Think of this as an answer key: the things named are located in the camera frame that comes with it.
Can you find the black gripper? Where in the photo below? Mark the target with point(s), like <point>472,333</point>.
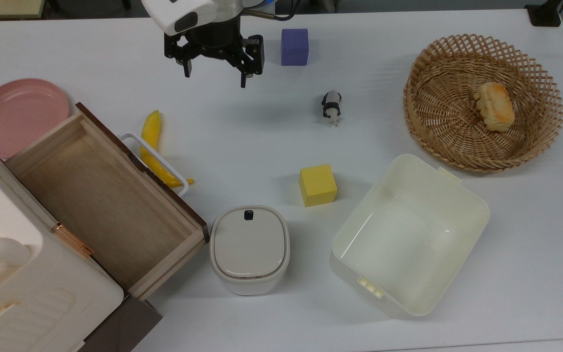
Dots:
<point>215,36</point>

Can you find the small panda toy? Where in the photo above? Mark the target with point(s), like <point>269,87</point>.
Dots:
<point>332,106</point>

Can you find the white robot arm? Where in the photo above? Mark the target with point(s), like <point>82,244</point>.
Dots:
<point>174,12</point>

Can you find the yellow toy banana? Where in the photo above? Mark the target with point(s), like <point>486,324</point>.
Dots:
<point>152,132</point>

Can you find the wooden drawer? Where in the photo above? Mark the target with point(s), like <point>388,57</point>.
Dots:
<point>100,195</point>

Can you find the toy bread roll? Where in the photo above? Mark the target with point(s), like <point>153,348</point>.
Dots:
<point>494,106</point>

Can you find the purple foam block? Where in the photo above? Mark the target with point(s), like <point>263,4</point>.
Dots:
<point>294,47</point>

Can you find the yellow foam block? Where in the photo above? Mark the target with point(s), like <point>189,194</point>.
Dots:
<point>317,185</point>

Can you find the small white lidded bin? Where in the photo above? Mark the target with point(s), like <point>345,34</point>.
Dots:
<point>249,249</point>

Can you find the pink plate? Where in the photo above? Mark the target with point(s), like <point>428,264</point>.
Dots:
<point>17,117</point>

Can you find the yellow-green board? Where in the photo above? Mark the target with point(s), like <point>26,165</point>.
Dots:
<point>3,7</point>

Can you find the round wicker basket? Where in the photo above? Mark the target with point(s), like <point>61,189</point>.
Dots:
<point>438,122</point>

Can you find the cream plastic bin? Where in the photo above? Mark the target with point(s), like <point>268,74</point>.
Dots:
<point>408,239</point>

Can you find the cream plastic cabinet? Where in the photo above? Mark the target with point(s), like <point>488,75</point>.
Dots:
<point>27,288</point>

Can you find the black clamp mount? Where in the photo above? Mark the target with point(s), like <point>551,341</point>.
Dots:
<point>545,13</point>

